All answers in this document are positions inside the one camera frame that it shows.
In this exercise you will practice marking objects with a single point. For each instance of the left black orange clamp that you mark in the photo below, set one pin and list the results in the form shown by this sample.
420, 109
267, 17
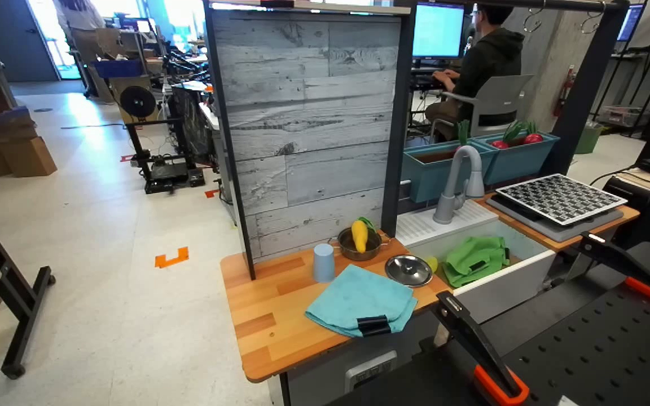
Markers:
491, 375

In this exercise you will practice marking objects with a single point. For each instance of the black orange clamp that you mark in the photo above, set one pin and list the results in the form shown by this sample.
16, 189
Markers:
615, 267
491, 375

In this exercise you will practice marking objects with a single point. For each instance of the left teal storage bin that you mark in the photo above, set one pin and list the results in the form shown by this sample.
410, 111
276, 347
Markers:
427, 171

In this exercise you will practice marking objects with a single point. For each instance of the cardboard boxes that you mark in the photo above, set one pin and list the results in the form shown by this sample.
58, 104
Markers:
23, 149

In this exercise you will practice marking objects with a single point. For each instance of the small metal bowl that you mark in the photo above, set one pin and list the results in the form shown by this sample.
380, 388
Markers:
410, 270

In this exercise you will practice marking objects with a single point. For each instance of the computer monitor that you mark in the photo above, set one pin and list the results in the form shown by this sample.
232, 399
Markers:
438, 31

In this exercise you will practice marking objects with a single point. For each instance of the dark bowl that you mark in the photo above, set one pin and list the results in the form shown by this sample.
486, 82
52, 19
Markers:
348, 246

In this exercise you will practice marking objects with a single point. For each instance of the white sink basin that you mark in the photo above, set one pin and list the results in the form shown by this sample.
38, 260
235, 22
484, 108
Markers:
487, 297

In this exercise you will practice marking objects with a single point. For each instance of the yellow toy corn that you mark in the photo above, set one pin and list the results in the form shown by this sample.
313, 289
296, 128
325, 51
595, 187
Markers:
359, 235

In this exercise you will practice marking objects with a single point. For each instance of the light blue plastic cup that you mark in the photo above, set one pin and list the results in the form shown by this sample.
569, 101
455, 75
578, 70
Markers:
324, 263

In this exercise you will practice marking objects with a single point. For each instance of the teal folded cloth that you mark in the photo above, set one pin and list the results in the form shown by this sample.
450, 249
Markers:
361, 304

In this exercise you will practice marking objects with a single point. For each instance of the person in dark hoodie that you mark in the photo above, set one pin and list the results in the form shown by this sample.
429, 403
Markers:
495, 52

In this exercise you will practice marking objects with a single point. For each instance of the black white dish rack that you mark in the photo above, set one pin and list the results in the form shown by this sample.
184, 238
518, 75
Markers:
556, 200

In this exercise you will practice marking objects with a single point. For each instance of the teal storage bin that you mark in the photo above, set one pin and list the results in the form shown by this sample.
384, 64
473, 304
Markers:
427, 171
513, 163

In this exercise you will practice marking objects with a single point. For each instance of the right black orange clamp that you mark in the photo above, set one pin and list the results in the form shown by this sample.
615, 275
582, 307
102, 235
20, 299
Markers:
615, 267

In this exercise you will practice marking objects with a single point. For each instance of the black metal frame leg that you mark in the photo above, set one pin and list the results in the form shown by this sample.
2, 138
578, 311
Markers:
23, 302

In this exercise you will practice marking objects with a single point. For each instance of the red fire extinguisher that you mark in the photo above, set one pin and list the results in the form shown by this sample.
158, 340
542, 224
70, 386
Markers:
565, 88

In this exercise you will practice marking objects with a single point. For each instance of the green cloth in sink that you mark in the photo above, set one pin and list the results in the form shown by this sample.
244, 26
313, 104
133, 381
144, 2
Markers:
473, 260

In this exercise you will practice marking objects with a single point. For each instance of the black perforated board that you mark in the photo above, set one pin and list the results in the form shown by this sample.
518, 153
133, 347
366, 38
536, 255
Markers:
585, 341

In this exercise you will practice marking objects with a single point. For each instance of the right teal storage bin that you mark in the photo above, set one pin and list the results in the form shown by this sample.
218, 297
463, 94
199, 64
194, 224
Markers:
513, 163

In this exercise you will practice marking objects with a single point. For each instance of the grey wood backsplash panel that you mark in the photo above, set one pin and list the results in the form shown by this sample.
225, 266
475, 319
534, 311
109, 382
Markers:
313, 111

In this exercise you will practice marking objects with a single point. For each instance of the grey office chair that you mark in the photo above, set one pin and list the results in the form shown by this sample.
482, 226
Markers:
498, 104

